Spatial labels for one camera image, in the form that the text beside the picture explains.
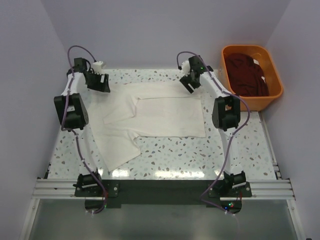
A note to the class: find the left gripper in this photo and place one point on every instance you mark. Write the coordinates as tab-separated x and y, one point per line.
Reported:
100	81

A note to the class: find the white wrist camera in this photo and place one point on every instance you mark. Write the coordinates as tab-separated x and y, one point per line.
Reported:
185	67
98	66

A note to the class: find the dark red t shirt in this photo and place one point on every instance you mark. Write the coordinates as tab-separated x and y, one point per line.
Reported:
246	77

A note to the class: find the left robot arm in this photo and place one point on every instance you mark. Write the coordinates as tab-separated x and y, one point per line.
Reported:
73	116

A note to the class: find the white t shirt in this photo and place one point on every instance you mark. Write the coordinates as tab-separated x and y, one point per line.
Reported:
150	109

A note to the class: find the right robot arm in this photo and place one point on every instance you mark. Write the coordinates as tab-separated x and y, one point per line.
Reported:
226	117

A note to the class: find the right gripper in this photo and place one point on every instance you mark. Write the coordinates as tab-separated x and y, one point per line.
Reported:
189	82

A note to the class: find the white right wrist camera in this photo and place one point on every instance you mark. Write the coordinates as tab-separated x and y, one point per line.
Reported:
185	67

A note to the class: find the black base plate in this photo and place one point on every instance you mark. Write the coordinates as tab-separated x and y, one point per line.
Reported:
162	192

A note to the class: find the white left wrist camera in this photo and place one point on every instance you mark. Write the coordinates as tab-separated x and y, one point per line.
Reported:
98	66

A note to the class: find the aluminium frame rail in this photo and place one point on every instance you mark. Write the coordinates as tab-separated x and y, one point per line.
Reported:
58	185

